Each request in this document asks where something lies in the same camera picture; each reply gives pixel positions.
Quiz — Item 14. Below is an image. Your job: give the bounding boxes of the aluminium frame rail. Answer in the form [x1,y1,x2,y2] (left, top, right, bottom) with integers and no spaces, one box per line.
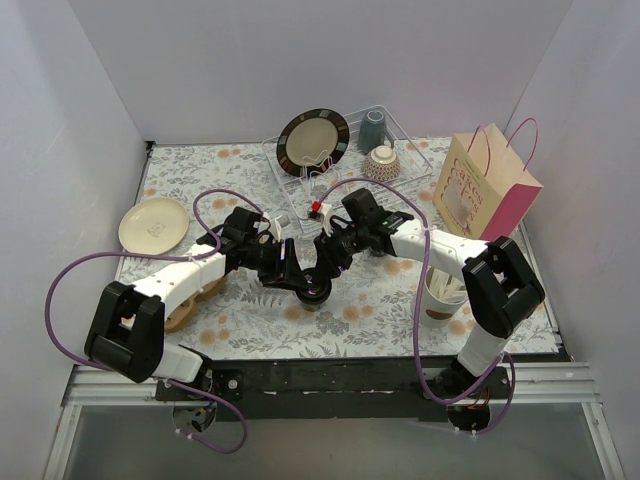
[45,357,625,479]

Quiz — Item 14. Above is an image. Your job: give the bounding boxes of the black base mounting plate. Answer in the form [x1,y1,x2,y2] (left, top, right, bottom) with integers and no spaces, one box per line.
[155,357,519,424]

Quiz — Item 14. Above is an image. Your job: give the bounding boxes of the black cup lid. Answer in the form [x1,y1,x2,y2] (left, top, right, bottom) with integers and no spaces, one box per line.
[296,268,332,303]

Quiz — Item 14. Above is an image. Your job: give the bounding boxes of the dark rimmed plate in rack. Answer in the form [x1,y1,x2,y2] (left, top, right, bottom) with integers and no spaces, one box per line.
[276,108,350,177]

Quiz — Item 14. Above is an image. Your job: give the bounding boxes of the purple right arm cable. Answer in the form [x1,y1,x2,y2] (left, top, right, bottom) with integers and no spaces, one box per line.
[314,177,519,436]

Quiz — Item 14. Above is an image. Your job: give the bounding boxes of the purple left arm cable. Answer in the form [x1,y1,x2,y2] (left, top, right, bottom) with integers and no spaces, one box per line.
[44,188,281,455]

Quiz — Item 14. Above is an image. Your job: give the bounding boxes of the cream plate on table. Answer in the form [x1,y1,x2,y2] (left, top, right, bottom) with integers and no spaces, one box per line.
[118,197,189,255]

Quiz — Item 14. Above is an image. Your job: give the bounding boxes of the white wire dish rack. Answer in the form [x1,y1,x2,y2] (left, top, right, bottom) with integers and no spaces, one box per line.
[262,105,446,238]

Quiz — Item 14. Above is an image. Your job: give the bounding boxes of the white cup with stirrers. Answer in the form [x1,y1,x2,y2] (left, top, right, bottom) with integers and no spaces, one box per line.
[420,267,468,328]

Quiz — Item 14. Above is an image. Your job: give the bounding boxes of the paper bag pink handles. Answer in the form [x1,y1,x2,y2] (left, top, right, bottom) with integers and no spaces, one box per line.
[433,124,543,241]

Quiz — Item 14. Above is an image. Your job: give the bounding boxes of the floral tablecloth mat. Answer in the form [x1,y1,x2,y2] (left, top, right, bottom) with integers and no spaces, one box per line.
[97,137,561,359]

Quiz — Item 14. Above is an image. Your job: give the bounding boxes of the dark translucent takeout cup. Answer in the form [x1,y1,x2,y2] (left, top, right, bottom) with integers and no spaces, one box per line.
[302,301,325,311]

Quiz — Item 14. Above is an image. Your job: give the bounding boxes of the brown cardboard cup carrier stack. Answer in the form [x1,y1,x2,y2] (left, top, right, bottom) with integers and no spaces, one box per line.
[164,277,227,333]

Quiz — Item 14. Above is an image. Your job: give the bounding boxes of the grey green mug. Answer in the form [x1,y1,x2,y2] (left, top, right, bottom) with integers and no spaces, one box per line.
[357,109,395,154]

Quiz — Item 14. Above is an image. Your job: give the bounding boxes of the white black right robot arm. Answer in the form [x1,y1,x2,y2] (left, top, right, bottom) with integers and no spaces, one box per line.
[309,188,545,398]

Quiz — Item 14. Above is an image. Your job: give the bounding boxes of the patterned ceramic bowl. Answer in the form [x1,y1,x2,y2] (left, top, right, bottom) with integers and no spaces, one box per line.
[363,145,401,182]

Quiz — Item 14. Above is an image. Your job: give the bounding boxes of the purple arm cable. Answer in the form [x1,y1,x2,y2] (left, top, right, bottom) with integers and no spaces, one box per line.
[44,188,281,455]
[314,177,519,436]

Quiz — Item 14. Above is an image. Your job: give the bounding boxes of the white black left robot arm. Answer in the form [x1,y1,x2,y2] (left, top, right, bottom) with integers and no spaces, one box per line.
[84,207,331,400]

